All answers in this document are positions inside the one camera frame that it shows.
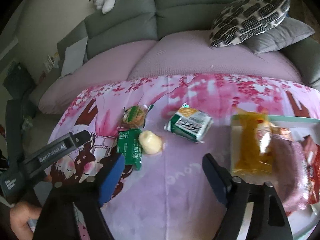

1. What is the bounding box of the pink wafer snack packet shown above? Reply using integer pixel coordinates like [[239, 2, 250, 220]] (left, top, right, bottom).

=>
[[272, 139, 309, 213]]

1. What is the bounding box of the round green cookie packet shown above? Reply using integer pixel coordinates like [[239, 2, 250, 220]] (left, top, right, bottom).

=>
[[119, 105, 153, 129]]

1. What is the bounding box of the red patterned long packet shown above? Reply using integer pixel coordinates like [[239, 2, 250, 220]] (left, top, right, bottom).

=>
[[301, 135, 319, 204]]

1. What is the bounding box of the yellow soft bread packet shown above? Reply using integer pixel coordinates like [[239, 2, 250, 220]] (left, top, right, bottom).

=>
[[232, 108, 273, 177]]

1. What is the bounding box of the orange cream cake packet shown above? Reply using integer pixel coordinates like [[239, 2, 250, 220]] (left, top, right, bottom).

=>
[[266, 121, 294, 154]]

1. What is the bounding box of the person's hand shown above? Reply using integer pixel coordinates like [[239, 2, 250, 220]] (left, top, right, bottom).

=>
[[10, 190, 42, 240]]

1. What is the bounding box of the dark green snack packet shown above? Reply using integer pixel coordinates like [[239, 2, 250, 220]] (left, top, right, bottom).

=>
[[117, 128, 142, 171]]

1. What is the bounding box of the teal rimmed white tray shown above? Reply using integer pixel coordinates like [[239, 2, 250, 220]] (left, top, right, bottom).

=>
[[230, 115, 319, 239]]

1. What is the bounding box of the pale yellow wrapped candy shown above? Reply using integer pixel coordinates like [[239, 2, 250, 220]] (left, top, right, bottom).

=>
[[138, 131, 163, 155]]

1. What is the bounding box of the light grey square pillow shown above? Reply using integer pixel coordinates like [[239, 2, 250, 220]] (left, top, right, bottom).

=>
[[61, 37, 88, 77]]

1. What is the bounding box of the pink cartoon girl cloth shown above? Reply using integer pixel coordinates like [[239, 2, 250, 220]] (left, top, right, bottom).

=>
[[47, 74, 319, 239]]

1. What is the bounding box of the green white cracker packet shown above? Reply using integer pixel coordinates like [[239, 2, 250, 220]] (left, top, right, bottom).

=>
[[164, 103, 213, 143]]

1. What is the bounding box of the pink knitted sofa cover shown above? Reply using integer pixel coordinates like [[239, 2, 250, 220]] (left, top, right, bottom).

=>
[[38, 30, 302, 114]]

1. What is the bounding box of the grey cushion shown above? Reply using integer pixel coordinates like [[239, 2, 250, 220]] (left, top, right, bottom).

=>
[[243, 17, 315, 54]]

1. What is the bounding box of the grey green sofa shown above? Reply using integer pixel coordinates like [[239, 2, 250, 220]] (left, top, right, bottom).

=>
[[29, 0, 319, 106]]

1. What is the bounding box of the black white patterned pillow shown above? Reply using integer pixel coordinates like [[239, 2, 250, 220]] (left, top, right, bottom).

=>
[[209, 0, 291, 48]]

